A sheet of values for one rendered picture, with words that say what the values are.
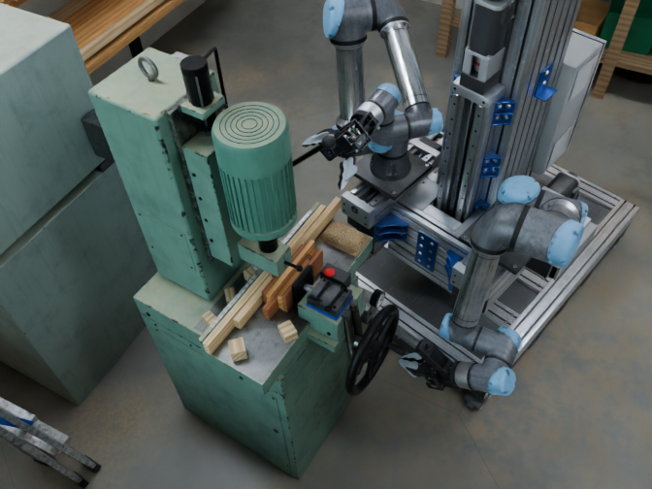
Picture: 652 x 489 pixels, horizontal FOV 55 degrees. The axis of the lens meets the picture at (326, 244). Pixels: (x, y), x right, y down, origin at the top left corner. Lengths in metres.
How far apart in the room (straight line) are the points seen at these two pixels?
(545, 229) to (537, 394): 1.34
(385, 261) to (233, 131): 1.51
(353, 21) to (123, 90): 0.74
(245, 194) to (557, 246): 0.74
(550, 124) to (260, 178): 1.21
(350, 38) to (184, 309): 0.97
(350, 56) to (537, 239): 0.84
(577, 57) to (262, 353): 1.36
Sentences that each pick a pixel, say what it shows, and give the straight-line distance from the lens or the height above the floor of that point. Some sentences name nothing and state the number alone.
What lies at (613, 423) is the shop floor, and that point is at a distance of 2.83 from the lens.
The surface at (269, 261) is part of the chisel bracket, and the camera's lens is 1.72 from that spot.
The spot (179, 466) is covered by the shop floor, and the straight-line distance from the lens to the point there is 2.64.
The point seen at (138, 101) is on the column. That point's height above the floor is 1.52.
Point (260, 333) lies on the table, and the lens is 1.78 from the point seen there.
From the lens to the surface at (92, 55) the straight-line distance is 3.68.
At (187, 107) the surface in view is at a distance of 1.49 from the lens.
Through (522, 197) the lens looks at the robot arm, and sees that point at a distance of 1.95.
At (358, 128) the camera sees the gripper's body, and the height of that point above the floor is 1.37.
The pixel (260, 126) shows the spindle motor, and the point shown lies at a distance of 1.42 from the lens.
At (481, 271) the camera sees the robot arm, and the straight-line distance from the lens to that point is 1.66.
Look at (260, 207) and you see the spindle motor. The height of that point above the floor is 1.32.
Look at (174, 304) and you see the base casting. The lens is 2.01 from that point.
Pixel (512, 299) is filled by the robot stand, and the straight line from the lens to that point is 2.75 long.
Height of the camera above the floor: 2.40
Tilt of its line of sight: 50 degrees down
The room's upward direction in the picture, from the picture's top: 3 degrees counter-clockwise
